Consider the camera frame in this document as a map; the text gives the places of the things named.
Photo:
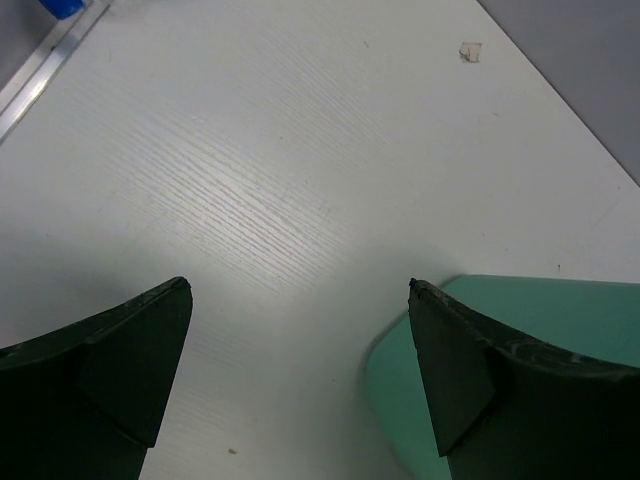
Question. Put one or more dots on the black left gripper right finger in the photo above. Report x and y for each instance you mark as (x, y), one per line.
(506, 405)

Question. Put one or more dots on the aluminium table rail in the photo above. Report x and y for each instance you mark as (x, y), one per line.
(35, 44)

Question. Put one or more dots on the clear bottle blue label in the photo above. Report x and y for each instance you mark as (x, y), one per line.
(62, 9)

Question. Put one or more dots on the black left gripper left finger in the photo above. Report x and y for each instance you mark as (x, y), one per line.
(87, 401)

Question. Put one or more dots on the green plastic bin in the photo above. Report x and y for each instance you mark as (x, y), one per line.
(590, 318)

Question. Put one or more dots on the torn tape scrap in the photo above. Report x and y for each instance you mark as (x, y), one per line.
(469, 52)

